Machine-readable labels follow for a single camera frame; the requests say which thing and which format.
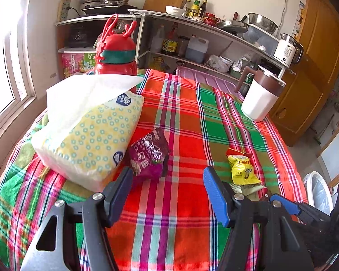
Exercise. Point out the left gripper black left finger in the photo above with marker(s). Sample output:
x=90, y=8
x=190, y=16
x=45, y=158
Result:
x=55, y=244

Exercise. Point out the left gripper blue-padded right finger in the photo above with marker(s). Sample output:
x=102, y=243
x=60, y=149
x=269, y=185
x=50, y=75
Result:
x=239, y=214

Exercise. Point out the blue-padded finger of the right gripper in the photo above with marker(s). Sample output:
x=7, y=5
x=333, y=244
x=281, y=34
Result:
x=290, y=206

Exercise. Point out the olive green wrapper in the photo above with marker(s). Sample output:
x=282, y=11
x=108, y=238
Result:
x=251, y=191

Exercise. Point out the yellow snack packet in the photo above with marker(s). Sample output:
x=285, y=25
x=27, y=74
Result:
x=242, y=170

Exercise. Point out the purple snack packet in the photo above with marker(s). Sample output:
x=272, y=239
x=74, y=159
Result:
x=149, y=157

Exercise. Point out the white trash bin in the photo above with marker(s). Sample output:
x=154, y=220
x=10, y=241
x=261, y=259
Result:
x=318, y=193

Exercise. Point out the white metal kitchen shelf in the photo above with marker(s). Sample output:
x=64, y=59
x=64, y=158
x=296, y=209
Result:
x=78, y=35

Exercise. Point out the plaid tablecloth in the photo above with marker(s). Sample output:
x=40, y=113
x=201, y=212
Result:
x=167, y=224

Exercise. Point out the white brown lidded mug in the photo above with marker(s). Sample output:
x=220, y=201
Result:
x=263, y=92

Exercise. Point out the yellow tissue pack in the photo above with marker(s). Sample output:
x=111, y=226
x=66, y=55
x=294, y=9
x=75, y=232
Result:
x=91, y=119

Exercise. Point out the pink lidded storage box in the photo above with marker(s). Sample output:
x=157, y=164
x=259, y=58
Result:
x=210, y=80

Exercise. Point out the white electric kettle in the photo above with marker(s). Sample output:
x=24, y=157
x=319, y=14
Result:
x=288, y=50

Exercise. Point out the wooden door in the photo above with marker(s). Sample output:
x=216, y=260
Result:
x=310, y=82

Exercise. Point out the clear storage container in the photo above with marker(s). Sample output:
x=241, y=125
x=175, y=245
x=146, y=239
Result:
x=261, y=39

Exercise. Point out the white plastic jug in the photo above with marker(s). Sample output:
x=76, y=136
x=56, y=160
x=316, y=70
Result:
x=197, y=49

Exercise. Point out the steel frying pan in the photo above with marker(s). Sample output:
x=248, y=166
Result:
x=234, y=26

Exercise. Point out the stainless steel bowl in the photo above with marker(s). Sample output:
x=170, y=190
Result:
x=262, y=22

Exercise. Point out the soy sauce bottle on shelf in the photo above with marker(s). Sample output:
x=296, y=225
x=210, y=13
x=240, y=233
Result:
x=169, y=45

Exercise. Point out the red kids water bottle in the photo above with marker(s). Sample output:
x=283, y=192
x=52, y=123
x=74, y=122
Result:
x=115, y=52

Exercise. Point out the red lid jar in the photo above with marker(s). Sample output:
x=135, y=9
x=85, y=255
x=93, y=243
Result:
x=209, y=19

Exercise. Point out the dark soy sauce bottle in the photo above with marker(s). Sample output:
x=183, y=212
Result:
x=202, y=9

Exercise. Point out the green cap sauce bottle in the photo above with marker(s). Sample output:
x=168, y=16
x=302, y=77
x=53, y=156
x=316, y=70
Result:
x=193, y=12

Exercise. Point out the white ceramic bowl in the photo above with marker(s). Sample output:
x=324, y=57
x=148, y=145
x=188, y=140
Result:
x=174, y=11

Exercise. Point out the power strip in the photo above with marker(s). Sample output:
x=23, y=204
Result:
x=63, y=10

